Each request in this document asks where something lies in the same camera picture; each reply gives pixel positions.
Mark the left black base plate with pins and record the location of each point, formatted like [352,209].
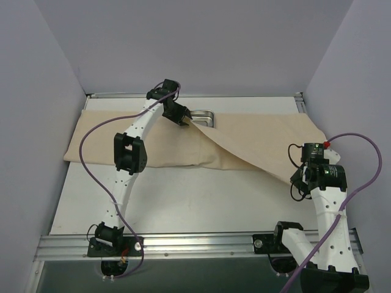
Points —
[127,246]

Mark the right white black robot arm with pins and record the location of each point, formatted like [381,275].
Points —
[330,266]

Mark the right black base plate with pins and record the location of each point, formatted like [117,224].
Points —
[267,243]

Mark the steel instrument tray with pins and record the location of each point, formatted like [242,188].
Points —
[203,118]

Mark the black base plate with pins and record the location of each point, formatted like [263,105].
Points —
[267,243]
[127,246]

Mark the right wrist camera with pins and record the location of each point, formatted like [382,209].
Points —
[332,156]

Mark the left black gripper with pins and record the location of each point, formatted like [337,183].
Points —
[180,116]

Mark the beige cloth wrap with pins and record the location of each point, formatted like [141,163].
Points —
[237,142]

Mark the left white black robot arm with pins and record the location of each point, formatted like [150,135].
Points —
[130,155]

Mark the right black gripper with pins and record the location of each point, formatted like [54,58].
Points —
[297,178]

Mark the aluminium front rail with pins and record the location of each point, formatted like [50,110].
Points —
[156,246]

